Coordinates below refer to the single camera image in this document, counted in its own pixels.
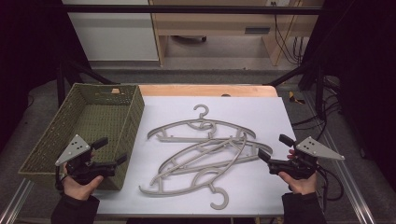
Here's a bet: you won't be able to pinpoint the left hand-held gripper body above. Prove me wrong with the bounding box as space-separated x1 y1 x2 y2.
55 133 119 186

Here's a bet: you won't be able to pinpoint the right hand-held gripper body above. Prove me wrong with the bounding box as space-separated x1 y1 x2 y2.
267 135 346 181

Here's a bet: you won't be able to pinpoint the green woven basket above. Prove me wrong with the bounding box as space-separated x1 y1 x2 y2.
18 82 146 191

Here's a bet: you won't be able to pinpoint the grey plastic clothes hanger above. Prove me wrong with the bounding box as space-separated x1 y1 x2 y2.
147 104 257 144
158 120 274 176
138 133 248 211

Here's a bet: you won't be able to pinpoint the person's right hand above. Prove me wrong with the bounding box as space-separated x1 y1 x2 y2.
277 148 318 196

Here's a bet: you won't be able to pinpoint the person's left hand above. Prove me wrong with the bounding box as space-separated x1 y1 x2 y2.
61 162 105 202

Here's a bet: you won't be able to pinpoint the yellow black tool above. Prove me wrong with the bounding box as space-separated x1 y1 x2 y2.
288 91 306 105

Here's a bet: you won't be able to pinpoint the black metal stand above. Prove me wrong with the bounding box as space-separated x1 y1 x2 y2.
55 59 120 106
267 60 326 119

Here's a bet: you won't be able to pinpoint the white table mat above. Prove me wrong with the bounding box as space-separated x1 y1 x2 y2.
92 95 297 217

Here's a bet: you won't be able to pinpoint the black curtain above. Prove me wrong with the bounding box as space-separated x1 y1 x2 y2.
0 0 92 150
306 0 396 190

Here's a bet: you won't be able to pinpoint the white cabinet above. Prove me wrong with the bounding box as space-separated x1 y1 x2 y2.
61 0 160 62

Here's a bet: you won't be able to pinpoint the light wooden desk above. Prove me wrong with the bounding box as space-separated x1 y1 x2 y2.
148 0 325 67

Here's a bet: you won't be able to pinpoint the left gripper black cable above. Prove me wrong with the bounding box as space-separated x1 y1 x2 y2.
54 166 66 191

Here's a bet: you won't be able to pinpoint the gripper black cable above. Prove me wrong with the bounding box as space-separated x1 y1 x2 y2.
316 166 345 202
54 166 66 191

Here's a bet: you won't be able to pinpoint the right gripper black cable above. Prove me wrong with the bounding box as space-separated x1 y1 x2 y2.
316 166 345 202

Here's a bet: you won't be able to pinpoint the black floor cables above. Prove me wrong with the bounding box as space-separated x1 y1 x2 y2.
290 74 344 141

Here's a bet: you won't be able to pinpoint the aluminium rail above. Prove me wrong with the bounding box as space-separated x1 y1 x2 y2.
298 90 377 224
0 178 35 224

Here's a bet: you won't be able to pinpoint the black hanging cables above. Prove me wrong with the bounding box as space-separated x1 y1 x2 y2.
272 2 309 66

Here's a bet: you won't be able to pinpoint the black horizontal frame bar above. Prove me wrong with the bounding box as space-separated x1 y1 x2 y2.
46 4 325 16

